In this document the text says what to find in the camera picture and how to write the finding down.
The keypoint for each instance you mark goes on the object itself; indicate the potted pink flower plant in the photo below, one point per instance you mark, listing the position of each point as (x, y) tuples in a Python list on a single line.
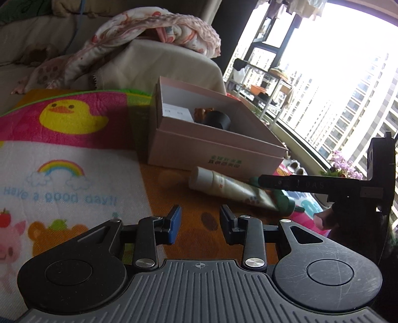
[(342, 164)]

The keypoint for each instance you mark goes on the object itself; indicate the beige sofa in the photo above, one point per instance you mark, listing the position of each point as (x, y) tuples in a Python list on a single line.
[(174, 62)]

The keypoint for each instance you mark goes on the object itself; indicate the orange planter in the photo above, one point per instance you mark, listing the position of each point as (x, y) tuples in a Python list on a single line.
[(258, 90)]

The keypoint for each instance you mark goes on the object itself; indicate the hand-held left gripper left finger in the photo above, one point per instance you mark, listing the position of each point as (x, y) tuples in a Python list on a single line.
[(175, 222)]

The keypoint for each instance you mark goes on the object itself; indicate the brown bear figurine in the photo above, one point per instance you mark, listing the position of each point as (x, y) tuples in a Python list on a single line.
[(202, 114)]

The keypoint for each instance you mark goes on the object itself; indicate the metal balcony rack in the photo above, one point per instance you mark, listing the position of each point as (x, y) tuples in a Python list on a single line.
[(264, 90)]

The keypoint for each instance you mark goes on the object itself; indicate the white square box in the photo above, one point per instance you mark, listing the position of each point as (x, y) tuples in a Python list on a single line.
[(177, 113)]

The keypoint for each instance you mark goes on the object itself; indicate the colourful cartoon play mat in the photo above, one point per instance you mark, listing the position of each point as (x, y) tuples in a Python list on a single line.
[(62, 139)]

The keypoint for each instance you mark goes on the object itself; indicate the grey plush slippers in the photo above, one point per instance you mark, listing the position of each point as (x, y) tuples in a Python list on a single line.
[(295, 167)]

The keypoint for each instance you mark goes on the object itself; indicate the black and white object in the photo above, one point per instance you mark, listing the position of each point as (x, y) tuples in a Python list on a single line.
[(240, 70)]

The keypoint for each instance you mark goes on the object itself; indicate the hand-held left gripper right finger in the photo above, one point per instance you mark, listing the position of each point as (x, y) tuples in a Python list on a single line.
[(226, 223)]

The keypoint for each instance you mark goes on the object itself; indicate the person's right hand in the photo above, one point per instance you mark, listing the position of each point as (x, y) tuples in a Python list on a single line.
[(325, 219)]

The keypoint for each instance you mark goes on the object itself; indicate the black cylindrical cup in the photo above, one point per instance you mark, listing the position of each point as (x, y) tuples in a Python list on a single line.
[(217, 120)]

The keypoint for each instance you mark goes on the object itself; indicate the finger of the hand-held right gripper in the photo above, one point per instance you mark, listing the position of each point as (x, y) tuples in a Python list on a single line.
[(295, 182)]

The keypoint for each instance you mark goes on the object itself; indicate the floral pink blanket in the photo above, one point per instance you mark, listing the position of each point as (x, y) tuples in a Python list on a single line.
[(124, 34)]

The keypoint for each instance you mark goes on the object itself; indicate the pink cardboard box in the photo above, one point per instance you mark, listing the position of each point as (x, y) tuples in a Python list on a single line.
[(211, 149)]

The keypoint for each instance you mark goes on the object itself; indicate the cream lotion tube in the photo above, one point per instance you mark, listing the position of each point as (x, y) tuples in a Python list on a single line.
[(224, 186)]

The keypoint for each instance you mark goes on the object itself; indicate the green cloth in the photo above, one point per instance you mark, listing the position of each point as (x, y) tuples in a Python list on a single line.
[(18, 9)]

